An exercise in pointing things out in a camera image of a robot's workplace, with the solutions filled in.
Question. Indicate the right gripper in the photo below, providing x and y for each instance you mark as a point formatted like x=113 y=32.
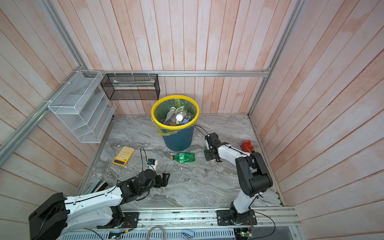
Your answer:
x=206 y=152

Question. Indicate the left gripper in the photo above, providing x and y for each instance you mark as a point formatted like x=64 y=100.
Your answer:
x=159 y=183

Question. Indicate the green crushed bottle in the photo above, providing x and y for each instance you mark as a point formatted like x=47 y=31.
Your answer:
x=183 y=157

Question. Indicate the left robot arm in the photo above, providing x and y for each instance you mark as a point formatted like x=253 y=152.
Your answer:
x=59 y=215

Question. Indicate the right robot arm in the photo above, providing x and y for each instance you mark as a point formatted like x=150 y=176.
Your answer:
x=253 y=175

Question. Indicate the teal bin with yellow rim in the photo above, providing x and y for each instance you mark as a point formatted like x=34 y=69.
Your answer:
x=180 y=141

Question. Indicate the yellow bin liner bag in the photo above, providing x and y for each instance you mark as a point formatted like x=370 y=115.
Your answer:
x=185 y=105

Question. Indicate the red tape dispenser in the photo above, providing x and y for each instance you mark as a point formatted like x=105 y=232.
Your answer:
x=247 y=146

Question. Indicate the yellow calculator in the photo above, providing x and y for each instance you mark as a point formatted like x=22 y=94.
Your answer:
x=123 y=156

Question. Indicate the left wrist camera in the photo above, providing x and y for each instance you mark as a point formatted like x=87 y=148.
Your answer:
x=152 y=163

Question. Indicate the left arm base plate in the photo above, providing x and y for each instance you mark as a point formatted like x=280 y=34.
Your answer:
x=125 y=220

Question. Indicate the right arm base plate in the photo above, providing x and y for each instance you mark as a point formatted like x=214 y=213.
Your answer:
x=231 y=217

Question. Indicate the black wire mesh basket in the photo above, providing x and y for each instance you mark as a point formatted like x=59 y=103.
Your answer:
x=131 y=86

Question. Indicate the aluminium front rail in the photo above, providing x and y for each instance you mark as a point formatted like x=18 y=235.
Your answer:
x=178 y=218

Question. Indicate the white wire mesh shelf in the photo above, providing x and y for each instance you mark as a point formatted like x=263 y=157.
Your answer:
x=82 y=108

